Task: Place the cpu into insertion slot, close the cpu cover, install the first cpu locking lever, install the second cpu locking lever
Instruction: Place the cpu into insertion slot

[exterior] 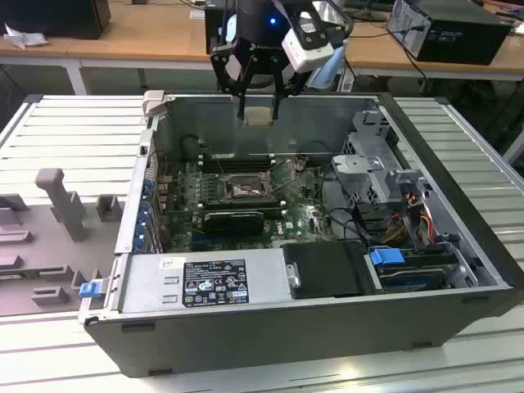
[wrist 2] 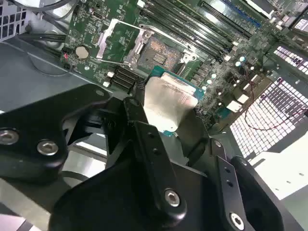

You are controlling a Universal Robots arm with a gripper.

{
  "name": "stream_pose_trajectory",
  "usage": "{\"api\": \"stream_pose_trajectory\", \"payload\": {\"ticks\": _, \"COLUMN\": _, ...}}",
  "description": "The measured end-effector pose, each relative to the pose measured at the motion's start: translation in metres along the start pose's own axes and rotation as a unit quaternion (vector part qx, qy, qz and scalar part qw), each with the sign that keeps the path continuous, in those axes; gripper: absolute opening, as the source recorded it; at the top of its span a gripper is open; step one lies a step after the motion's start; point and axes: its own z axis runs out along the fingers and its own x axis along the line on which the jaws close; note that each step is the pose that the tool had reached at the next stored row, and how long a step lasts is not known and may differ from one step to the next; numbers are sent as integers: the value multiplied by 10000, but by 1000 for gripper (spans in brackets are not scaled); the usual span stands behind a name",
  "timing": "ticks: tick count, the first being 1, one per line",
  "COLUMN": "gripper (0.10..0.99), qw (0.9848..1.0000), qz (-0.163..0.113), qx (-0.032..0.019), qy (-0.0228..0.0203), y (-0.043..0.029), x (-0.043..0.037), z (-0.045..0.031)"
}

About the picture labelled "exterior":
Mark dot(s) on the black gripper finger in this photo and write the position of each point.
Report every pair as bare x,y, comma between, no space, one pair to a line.
286,84
229,88

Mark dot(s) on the grey parts rack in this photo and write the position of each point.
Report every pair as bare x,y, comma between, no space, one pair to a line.
49,254

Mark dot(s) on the crumpled white paper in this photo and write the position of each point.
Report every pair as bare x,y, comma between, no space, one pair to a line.
24,37

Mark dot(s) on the large black box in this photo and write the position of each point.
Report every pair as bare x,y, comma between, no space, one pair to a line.
53,16

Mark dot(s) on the grey power supply unit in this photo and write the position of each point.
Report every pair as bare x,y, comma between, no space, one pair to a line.
143,282

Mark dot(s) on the black round capacitor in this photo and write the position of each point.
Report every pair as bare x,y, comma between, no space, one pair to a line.
190,148

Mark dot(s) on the black open PC case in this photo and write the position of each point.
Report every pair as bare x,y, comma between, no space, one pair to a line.
245,340

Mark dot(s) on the black graphics card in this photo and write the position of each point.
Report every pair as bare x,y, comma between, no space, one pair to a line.
233,224

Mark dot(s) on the round battery holder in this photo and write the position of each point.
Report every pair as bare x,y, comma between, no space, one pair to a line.
299,164

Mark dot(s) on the blue disk carrier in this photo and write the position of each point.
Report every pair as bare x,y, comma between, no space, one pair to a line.
387,260

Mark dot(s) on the black power supply label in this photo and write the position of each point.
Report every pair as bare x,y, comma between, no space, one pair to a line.
215,282

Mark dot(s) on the green motherboard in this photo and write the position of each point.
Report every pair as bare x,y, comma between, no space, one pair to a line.
299,213

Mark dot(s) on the CPU socket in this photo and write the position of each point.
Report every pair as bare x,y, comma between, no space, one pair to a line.
245,189

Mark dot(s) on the black plastic shroud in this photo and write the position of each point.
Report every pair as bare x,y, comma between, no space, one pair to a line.
327,270

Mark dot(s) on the blue power supply latch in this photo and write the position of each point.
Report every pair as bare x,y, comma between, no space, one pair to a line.
89,290

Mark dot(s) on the green RAM stick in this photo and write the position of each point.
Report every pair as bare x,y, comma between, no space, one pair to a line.
8,276

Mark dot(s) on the black RAM slot bank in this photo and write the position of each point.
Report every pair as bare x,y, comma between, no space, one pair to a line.
241,203
237,165

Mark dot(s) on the small black computer box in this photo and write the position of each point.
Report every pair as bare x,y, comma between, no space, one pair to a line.
215,32

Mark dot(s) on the blue expansion slot retainer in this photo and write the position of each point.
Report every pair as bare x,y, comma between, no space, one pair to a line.
144,213

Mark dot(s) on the black desktop PC tower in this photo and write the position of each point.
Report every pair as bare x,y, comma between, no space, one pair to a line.
462,37

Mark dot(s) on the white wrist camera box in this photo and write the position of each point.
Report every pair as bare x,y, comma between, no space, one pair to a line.
311,53

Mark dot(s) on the wooden desk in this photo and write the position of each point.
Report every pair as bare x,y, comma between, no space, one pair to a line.
155,37
376,45

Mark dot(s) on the white power strip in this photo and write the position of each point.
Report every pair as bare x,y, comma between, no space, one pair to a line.
347,79

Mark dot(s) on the square silver CPU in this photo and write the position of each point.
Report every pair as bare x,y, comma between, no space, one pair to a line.
258,116

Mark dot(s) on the metal drive cage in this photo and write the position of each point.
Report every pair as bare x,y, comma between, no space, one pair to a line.
368,172

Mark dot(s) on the pale blue teach pendant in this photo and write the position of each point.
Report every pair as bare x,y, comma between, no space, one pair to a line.
327,71

